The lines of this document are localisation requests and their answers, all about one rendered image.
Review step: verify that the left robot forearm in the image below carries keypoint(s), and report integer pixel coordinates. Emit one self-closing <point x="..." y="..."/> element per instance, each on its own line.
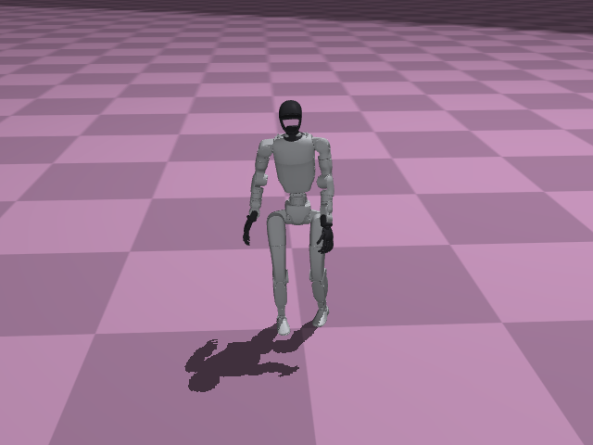
<point x="327" y="200"/>

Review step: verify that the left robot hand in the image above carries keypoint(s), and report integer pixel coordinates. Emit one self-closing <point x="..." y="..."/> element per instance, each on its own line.
<point x="327" y="236"/>

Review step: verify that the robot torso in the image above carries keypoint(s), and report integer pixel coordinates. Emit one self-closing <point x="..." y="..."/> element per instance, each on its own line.
<point x="295" y="166"/>

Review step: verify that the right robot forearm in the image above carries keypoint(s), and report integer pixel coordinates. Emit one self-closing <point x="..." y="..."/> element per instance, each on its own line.
<point x="256" y="196"/>

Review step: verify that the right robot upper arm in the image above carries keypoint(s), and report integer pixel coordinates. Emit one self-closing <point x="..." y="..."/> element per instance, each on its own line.
<point x="262" y="160"/>

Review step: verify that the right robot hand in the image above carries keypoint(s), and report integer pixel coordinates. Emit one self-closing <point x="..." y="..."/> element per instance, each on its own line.
<point x="252" y="218"/>

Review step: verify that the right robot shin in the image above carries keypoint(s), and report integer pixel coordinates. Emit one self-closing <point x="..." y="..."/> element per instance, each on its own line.
<point x="280" y="297"/>

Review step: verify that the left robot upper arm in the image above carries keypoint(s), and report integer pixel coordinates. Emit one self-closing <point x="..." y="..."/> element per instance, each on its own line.
<point x="322" y="146"/>

